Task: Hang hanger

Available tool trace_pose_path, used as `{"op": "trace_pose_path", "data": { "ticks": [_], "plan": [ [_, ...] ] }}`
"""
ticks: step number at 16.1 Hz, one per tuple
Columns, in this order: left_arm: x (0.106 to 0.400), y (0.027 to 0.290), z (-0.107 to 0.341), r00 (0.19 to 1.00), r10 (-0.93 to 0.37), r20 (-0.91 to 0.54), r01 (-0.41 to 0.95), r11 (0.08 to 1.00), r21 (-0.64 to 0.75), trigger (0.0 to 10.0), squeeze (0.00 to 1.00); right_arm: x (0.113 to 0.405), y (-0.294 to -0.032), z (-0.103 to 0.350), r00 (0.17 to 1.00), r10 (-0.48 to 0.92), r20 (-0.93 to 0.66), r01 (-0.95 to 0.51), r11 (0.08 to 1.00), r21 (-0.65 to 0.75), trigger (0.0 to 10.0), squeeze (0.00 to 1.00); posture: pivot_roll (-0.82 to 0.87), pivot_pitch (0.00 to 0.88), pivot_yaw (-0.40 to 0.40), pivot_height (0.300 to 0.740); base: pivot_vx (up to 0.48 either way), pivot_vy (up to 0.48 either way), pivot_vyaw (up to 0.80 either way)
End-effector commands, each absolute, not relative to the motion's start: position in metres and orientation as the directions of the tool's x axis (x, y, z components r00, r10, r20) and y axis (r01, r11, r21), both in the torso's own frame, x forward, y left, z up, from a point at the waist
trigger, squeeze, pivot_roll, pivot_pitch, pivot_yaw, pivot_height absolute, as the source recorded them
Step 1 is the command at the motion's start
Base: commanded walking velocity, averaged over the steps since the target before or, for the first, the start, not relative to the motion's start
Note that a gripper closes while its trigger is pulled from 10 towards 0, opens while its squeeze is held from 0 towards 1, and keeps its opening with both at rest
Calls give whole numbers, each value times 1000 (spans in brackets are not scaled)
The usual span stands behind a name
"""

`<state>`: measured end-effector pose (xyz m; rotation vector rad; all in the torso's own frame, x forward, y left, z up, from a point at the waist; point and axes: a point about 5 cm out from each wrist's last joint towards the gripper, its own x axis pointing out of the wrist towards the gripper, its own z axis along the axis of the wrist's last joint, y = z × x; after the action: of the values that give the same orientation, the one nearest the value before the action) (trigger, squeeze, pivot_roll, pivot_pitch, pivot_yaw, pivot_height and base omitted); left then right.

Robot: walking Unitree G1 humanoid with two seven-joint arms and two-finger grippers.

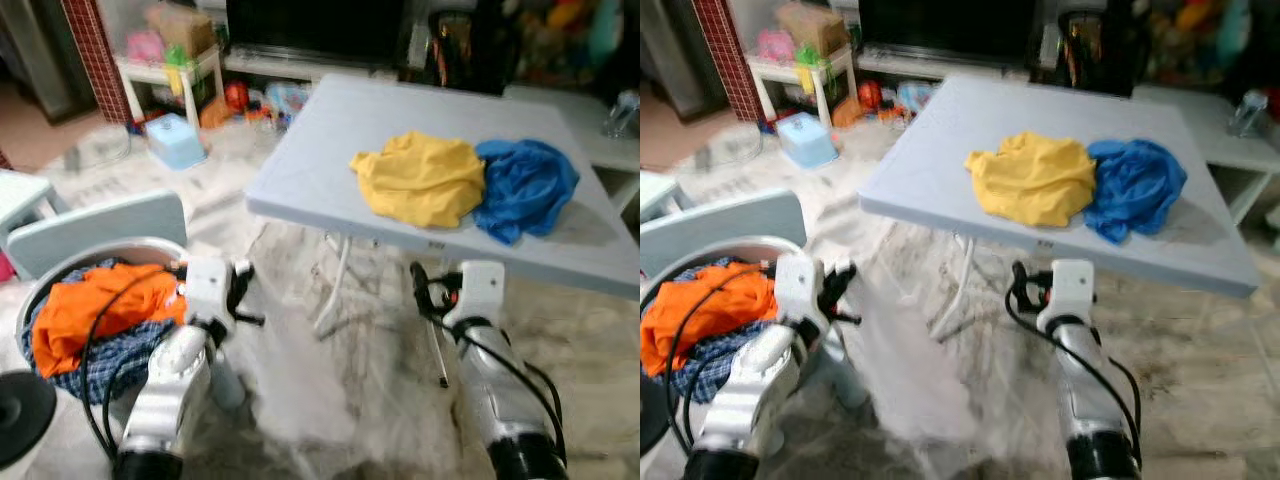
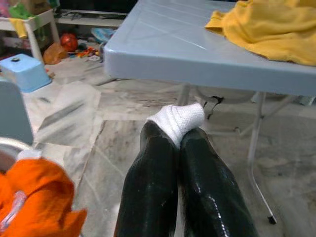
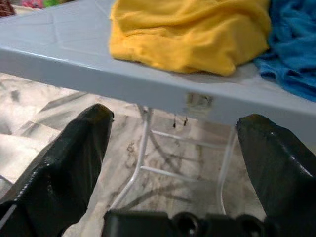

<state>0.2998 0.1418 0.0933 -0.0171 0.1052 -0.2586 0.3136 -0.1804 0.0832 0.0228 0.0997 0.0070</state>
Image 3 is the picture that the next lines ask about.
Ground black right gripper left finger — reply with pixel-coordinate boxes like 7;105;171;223
0;103;115;237

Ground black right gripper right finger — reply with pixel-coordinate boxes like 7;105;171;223
235;113;316;237

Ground blue shirt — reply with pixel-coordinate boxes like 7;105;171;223
253;0;316;102

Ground grey folding table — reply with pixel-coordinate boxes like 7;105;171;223
0;0;316;215

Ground yellow cloth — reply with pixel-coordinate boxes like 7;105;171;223
108;0;273;77

